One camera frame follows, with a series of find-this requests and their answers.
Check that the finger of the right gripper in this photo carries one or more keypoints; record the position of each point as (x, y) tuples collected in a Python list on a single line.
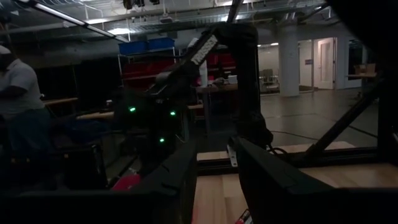
[(82, 168)]

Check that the cardboard box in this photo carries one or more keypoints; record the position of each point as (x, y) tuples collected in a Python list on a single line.
[(365, 69)]

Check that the black aluminium table frame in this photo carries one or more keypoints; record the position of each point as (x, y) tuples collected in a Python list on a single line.
[(342, 154)]

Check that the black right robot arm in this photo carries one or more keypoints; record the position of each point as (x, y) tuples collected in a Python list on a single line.
[(245, 77)]

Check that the white pillar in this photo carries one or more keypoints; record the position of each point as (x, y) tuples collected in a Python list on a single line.
[(289, 62)]

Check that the silver metal bracket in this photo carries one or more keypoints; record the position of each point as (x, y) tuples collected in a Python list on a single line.
[(232, 155)]

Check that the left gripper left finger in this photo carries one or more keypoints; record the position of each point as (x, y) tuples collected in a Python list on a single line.
[(93, 208)]

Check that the blue storage bin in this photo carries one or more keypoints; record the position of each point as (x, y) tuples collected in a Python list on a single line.
[(133, 47), (161, 44)]

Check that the long ceiling light strip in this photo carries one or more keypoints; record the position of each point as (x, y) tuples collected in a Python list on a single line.
[(62, 14)]

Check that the white door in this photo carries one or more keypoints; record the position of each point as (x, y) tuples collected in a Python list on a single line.
[(325, 62)]

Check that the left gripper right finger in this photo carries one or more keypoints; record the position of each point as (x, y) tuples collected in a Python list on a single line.
[(311, 205)]

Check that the silver red battery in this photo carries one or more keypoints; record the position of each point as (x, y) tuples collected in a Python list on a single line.
[(244, 218)]

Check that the wooden work table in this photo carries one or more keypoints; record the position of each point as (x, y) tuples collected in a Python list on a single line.
[(217, 88)]

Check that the person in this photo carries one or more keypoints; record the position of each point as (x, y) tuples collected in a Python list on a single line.
[(21, 87)]

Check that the red storage bin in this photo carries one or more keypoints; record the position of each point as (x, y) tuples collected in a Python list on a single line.
[(146, 68), (220, 59)]

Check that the red plastic bin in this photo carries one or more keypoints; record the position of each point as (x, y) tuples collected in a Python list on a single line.
[(126, 183)]

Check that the small white box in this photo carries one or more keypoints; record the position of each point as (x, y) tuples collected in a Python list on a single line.
[(233, 79)]

